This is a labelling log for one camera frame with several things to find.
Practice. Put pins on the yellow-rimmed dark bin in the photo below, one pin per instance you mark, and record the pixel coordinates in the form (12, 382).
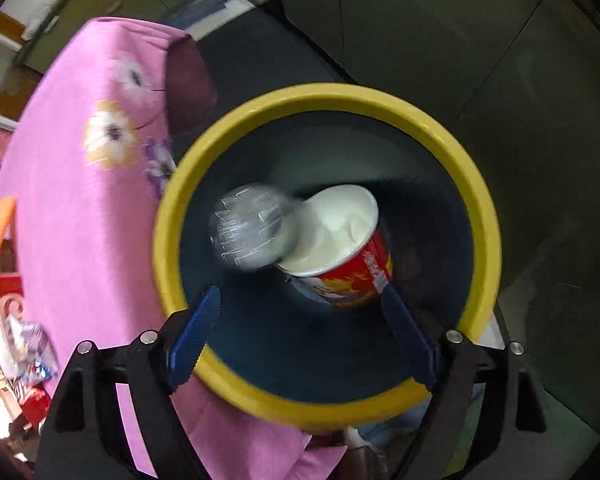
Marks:
(330, 95)

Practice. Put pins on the blue and white snack packet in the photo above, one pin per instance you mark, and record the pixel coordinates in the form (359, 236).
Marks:
(27, 352)

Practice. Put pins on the pink floral tablecloth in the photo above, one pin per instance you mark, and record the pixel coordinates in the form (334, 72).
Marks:
(70, 235)

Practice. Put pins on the red instant noodle cup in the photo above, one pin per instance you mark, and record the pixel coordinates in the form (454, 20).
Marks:
(350, 285)

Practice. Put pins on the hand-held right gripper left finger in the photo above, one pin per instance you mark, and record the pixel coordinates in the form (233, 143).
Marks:
(195, 330)

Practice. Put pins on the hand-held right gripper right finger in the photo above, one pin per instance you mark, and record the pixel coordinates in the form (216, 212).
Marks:
(405, 330)

